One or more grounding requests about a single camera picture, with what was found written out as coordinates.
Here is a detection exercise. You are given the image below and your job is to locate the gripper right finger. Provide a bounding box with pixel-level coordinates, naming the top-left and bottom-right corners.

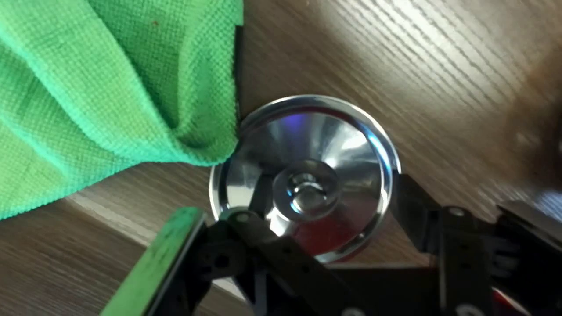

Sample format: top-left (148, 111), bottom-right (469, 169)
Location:
top-left (392, 173), bottom-right (562, 316)

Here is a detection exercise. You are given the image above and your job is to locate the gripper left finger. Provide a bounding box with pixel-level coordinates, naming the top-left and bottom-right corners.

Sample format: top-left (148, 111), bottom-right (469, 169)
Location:
top-left (100, 206), bottom-right (357, 316)

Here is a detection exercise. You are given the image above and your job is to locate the silver pot lid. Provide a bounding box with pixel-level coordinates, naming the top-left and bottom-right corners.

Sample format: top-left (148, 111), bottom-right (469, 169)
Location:
top-left (209, 94), bottom-right (401, 264)

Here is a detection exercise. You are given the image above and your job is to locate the green cloth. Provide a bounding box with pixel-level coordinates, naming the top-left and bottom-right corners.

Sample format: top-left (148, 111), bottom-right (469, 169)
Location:
top-left (0, 0), bottom-right (245, 220)

